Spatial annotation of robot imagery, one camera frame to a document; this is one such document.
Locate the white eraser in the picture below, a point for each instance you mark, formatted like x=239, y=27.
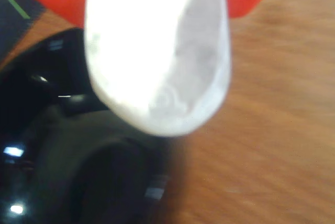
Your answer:
x=157, y=51

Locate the black mat with lines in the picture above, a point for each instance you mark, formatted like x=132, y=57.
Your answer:
x=13, y=20

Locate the black glossy bowl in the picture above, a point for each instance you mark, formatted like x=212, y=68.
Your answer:
x=52, y=143

